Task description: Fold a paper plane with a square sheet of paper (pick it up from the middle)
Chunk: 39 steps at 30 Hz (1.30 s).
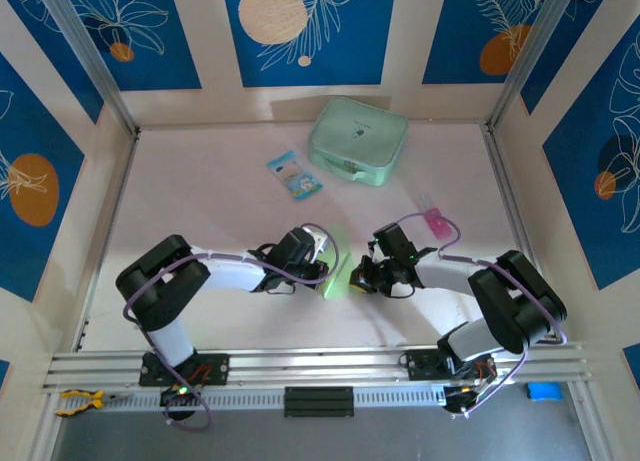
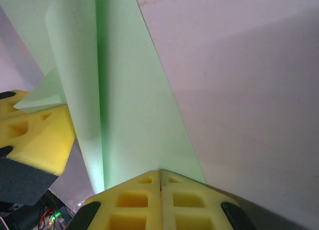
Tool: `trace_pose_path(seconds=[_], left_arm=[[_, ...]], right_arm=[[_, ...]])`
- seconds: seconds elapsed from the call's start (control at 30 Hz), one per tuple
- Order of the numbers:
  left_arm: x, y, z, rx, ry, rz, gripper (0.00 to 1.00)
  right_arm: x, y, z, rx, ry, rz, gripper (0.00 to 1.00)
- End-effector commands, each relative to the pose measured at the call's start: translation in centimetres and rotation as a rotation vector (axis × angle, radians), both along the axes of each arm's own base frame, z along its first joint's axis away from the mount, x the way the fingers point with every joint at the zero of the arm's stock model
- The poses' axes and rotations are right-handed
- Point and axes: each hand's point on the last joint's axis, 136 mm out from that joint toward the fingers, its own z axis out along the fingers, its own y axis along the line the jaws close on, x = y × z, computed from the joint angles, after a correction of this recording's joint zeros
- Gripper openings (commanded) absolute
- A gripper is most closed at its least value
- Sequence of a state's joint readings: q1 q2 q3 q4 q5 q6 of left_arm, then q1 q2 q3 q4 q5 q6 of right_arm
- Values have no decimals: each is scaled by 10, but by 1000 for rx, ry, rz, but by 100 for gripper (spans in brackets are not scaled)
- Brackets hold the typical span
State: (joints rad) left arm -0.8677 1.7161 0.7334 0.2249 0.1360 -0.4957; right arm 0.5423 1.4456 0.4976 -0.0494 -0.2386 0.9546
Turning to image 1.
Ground mint green zip pouch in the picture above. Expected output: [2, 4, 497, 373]
[306, 96, 410, 188]

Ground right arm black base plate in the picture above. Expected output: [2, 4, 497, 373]
[405, 349, 496, 382]

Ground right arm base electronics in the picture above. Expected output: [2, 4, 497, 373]
[442, 360, 499, 417]

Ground aluminium frame post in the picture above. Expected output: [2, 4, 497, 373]
[487, 0, 584, 132]
[37, 0, 139, 135]

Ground small pink bottle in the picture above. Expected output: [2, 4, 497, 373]
[417, 193, 454, 241]

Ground black rectangular block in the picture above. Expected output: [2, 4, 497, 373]
[283, 386, 355, 418]

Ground light green paper sheet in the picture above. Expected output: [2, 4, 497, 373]
[319, 224, 351, 301]

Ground yellow handled pliers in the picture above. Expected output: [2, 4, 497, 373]
[54, 388, 134, 417]

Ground slotted grey cable duct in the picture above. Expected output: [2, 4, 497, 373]
[42, 384, 451, 413]

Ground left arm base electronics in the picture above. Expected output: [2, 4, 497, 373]
[158, 380, 202, 423]

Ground blue wet wipes packet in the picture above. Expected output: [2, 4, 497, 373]
[265, 150, 325, 202]

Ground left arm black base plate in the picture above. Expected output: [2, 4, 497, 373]
[138, 353, 230, 387]

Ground blue sponge block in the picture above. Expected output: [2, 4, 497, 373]
[523, 381, 564, 403]

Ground aluminium mounting rail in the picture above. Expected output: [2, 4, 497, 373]
[42, 341, 594, 395]

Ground aluminium side rail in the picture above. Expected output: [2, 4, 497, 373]
[482, 125, 564, 342]
[74, 130, 140, 353]

